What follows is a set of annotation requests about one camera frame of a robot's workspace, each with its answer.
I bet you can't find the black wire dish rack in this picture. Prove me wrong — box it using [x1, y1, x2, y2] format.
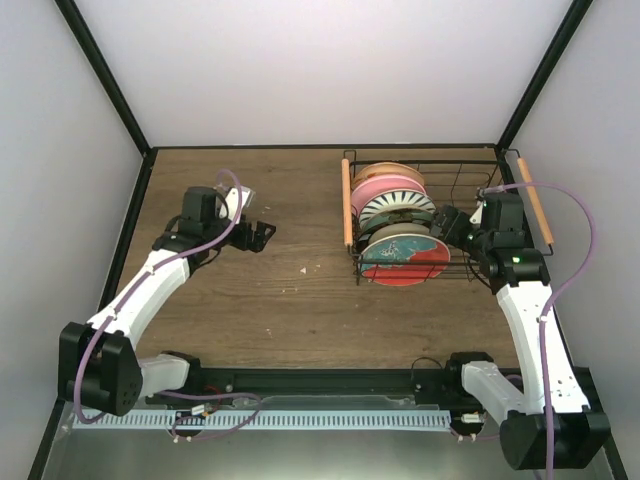
[340, 152, 550, 291]

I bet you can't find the brown rimmed cream plate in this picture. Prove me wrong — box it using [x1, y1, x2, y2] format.
[367, 223, 429, 245]

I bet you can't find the light blue slotted cable duct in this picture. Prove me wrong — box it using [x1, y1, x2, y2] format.
[91, 409, 451, 432]

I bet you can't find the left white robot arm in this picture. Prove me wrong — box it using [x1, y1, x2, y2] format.
[58, 186, 276, 424]

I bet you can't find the white blue striped plate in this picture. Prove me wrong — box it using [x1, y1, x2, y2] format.
[358, 190, 436, 223]

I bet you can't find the red teal floral plate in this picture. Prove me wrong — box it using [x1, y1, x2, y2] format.
[359, 234, 451, 286]

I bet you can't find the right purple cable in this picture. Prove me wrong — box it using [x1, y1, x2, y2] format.
[477, 181, 600, 480]

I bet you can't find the purple cable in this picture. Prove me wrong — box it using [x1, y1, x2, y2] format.
[72, 168, 263, 444]
[477, 181, 600, 480]

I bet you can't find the pink plate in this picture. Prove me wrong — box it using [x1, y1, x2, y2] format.
[351, 174, 426, 213]

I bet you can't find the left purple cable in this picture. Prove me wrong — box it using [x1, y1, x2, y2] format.
[72, 168, 263, 444]

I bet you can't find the mint green floral plate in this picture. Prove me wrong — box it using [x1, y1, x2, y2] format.
[359, 208, 433, 231]

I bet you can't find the beige orange rimmed plate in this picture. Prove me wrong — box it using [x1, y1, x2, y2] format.
[351, 162, 425, 189]

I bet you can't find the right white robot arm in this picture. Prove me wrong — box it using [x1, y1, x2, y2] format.
[431, 190, 611, 472]

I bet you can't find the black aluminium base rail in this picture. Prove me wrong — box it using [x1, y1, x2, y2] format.
[144, 367, 591, 406]

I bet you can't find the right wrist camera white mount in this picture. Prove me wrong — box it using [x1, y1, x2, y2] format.
[469, 187, 493, 228]

